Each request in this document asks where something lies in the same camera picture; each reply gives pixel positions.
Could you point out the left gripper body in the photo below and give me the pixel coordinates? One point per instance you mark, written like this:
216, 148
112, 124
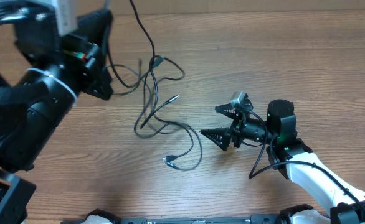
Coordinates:
85, 61

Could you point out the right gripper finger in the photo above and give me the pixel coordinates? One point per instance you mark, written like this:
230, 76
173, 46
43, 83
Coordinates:
220, 136
229, 111

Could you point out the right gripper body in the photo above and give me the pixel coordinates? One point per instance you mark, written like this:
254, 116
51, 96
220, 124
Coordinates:
237, 132

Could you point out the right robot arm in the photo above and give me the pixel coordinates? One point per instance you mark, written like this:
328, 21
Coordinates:
296, 161

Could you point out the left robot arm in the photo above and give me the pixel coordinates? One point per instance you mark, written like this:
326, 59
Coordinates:
30, 112

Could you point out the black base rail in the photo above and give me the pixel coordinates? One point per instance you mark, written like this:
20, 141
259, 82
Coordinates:
101, 216

